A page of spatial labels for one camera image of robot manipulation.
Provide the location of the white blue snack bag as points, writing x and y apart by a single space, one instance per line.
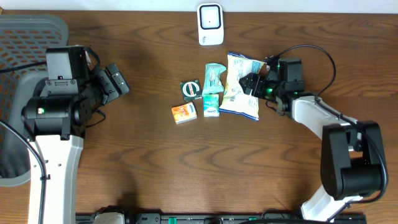
234 99

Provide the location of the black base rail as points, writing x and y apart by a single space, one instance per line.
113 214

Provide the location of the green white small box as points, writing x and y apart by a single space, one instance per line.
211 105

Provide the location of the round green label package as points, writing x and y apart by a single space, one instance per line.
191 90

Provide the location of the white barcode scanner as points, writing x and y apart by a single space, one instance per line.
210 24

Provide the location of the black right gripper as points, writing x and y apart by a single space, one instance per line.
255 89

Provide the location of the orange small snack box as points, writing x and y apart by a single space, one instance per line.
184 113

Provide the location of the grey plastic mesh basket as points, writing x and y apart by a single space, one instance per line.
24 40

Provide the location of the teal snack packet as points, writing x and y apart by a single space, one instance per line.
212 83

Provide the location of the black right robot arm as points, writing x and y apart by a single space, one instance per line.
352 168

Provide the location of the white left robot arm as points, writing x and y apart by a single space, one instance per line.
56 121

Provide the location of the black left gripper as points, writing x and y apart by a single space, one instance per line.
104 79

